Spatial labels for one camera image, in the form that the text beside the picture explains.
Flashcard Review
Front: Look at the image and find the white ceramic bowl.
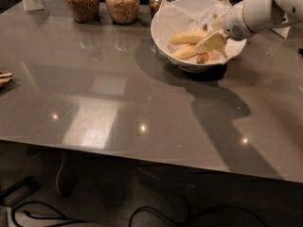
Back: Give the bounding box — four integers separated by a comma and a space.
150, 0, 248, 74

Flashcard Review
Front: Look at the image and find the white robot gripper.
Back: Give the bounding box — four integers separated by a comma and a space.
195, 3, 255, 54

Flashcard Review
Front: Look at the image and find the black object on floor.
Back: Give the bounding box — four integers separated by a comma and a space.
0, 175, 41, 206

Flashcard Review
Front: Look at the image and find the top yellow banana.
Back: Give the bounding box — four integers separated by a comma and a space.
169, 30, 212, 47

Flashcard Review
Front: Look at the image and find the yellow banana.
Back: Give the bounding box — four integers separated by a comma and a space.
172, 44, 198, 60
169, 30, 212, 47

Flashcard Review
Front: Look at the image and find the left grain-filled glass jar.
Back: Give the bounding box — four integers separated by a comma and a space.
64, 0, 99, 23

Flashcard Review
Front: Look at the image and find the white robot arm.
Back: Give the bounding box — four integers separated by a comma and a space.
195, 0, 303, 54

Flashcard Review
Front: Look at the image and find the white paper bowl liner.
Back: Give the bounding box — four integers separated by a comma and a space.
153, 0, 247, 66

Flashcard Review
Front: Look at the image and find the lower yellow banana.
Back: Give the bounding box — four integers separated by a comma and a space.
172, 44, 198, 60

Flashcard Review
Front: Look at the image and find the black floor cable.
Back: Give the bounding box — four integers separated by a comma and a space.
10, 201, 269, 227

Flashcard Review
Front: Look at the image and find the wooden object at left edge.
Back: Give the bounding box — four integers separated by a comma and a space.
0, 73, 12, 88

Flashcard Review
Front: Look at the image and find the grain-filled glass jar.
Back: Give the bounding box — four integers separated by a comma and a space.
64, 0, 99, 23
105, 0, 140, 25

